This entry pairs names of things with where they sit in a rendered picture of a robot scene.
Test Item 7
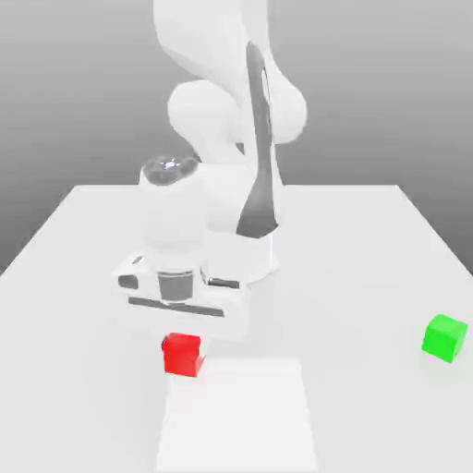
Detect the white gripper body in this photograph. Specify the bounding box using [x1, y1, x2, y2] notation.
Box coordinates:
[122, 290, 255, 344]

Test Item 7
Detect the small red cube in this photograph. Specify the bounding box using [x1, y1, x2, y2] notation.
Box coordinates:
[161, 332, 207, 379]

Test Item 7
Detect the small green cube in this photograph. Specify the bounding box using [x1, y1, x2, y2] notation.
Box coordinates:
[420, 313, 469, 364]

